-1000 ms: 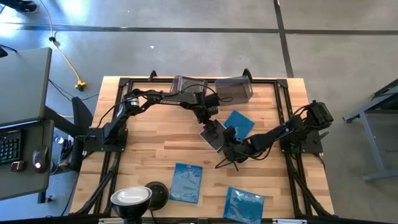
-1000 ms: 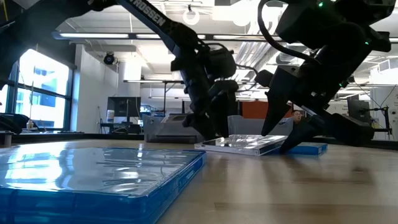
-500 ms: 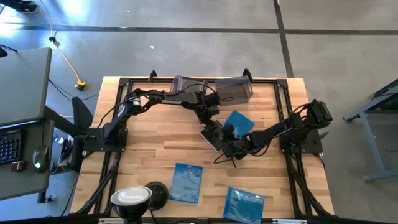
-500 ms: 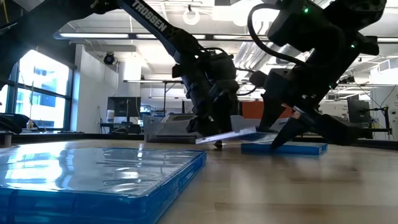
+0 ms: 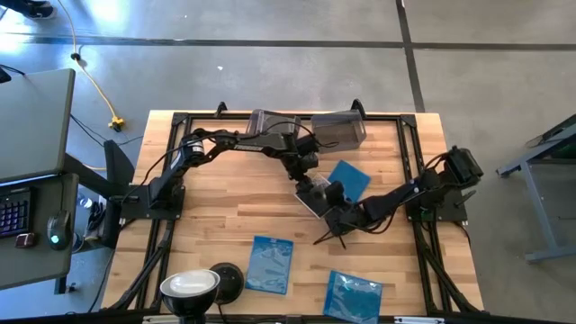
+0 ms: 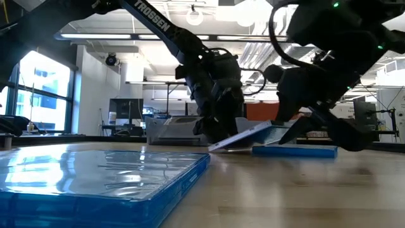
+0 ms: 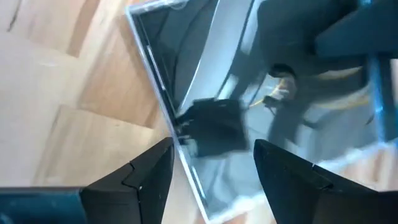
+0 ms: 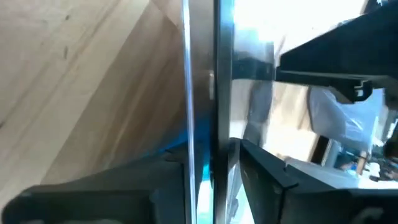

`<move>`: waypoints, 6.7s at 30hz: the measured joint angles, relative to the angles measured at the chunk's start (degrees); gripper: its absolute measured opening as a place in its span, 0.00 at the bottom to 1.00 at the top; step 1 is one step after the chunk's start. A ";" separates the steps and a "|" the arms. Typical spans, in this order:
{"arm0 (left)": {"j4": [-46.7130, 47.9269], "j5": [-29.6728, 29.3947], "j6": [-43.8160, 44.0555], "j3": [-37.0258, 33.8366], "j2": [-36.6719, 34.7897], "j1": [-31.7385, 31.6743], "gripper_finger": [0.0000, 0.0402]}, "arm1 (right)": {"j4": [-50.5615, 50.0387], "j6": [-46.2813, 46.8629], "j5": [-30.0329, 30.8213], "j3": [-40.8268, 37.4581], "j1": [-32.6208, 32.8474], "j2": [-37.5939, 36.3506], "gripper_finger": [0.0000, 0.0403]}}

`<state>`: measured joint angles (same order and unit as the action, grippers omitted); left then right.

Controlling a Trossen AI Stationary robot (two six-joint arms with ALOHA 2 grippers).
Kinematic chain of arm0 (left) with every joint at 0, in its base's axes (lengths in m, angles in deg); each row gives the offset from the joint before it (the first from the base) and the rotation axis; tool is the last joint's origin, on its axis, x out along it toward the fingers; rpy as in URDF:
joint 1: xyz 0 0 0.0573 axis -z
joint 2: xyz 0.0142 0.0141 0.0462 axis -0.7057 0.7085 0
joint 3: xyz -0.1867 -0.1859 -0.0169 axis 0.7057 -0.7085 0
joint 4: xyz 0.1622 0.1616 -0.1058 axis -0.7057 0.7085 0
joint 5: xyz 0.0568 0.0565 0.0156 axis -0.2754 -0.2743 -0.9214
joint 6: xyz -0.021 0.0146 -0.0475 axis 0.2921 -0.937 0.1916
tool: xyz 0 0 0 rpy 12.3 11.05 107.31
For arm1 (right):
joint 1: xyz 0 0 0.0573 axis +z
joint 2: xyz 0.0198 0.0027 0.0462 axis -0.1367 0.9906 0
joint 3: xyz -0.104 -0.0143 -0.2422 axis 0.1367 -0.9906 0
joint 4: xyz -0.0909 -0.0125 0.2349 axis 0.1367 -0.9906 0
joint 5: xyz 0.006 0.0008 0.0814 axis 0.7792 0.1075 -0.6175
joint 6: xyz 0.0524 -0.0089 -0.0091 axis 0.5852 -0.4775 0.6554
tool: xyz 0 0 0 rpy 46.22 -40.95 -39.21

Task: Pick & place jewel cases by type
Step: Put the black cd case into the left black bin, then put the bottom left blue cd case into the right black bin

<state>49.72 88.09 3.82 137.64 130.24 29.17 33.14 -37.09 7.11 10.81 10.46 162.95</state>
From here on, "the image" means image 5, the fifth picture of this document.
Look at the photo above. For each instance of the clear jewel case black tray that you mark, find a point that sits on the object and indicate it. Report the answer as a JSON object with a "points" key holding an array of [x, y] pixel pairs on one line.
{"points": [[321, 180]]}

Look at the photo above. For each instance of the clear plastic bin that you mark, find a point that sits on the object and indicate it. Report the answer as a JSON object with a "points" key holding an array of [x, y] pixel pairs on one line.
{"points": [[270, 119], [337, 132]]}

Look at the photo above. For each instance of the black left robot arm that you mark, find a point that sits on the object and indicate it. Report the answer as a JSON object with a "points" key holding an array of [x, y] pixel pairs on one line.
{"points": [[252, 145]]}

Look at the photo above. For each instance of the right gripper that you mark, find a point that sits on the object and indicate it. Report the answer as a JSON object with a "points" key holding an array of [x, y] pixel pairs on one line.
{"points": [[342, 218]]}

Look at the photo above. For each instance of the small dark red object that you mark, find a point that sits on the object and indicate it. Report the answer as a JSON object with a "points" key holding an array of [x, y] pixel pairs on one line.
{"points": [[24, 240]]}

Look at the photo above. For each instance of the person's shoe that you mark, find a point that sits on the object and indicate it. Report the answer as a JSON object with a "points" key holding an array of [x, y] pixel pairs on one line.
{"points": [[36, 8]]}

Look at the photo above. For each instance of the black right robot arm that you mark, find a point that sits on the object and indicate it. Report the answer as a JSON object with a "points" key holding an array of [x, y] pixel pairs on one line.
{"points": [[396, 198]]}

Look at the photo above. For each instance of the black aluminium table frame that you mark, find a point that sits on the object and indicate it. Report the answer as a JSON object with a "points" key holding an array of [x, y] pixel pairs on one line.
{"points": [[408, 119]]}

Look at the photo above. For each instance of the black computer mouse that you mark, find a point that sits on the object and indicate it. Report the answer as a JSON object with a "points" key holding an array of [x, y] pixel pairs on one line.
{"points": [[58, 227]]}

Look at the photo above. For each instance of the grey metal table frame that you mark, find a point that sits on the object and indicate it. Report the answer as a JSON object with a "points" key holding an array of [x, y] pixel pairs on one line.
{"points": [[553, 254]]}

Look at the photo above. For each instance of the black keyboard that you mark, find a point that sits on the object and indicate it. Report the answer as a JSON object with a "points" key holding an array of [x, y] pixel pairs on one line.
{"points": [[13, 211]]}

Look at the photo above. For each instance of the grey desk top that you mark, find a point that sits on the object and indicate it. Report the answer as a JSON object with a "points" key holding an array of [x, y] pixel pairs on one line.
{"points": [[31, 126]]}

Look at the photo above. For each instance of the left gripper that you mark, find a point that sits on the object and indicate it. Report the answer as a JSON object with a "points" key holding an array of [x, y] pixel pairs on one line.
{"points": [[307, 186]]}

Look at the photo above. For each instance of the black round base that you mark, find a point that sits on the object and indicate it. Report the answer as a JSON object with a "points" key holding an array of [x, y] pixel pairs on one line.
{"points": [[231, 281]]}

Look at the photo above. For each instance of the black desk leg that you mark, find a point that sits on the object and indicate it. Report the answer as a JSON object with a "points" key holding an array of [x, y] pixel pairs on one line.
{"points": [[118, 166]]}

